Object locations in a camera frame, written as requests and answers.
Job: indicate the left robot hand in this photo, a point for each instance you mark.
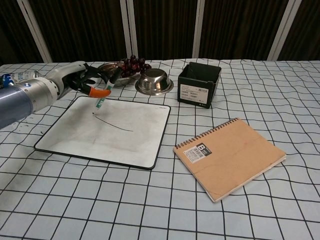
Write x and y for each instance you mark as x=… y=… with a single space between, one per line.
x=65 y=76

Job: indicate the green whiteboard marker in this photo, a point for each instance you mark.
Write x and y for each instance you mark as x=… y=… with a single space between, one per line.
x=110 y=85

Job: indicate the white dry-erase board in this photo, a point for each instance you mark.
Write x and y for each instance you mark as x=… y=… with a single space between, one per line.
x=105 y=135

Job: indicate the upright steel bowl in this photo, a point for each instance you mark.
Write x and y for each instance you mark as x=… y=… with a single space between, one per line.
x=107 y=68

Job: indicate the dark red grape bunch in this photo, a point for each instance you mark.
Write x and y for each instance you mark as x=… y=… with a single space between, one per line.
x=133 y=66

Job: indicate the upturned steel bowl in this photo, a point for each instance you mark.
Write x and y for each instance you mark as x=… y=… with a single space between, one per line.
x=153 y=80

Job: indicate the black cardboard box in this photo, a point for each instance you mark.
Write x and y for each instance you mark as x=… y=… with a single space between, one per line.
x=195 y=93

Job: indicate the checkered white tablecloth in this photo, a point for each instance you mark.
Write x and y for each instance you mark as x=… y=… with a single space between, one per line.
x=150 y=200

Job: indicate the brown spiral notebook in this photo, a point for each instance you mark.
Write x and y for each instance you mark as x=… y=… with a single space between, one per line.
x=232 y=155

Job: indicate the white screen frame post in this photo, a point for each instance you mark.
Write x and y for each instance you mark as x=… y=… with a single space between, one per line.
x=35 y=30
x=200 y=27
x=283 y=30
x=128 y=27

